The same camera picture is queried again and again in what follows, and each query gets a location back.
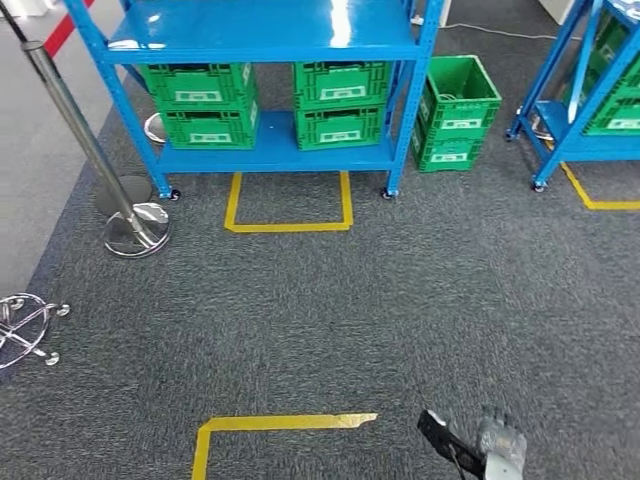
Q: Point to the green plastic crate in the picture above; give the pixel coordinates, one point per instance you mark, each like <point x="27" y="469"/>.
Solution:
<point x="200" y="83"/>
<point x="210" y="126"/>
<point x="340" y="126"/>
<point x="340" y="83"/>
<point x="460" y="109"/>
<point x="607" y="46"/>
<point x="620" y="112"/>
<point x="445" y="156"/>

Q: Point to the black pole stanchion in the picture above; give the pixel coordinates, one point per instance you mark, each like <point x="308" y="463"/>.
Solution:
<point x="122" y="192"/>

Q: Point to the yellow floor tape square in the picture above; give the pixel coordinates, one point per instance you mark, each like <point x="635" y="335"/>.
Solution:
<point x="580" y="192"/>
<point x="275" y="422"/>
<point x="232" y="199"/>

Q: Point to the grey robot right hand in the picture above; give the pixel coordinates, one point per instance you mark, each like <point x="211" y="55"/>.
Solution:
<point x="500" y="434"/>

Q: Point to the black round swivel stool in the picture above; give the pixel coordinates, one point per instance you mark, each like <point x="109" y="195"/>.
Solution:
<point x="25" y="328"/>

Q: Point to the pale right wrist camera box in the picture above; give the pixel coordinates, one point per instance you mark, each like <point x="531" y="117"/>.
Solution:
<point x="436" y="417"/>

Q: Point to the blue metal shelf rack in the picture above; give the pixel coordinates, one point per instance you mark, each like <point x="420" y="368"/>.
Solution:
<point x="250" y="26"/>

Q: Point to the red barrier belt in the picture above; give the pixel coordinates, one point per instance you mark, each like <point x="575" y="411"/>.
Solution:
<point x="63" y="30"/>

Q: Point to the blue wheeled metal frame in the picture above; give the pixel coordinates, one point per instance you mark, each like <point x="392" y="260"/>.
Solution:
<point x="555" y="112"/>

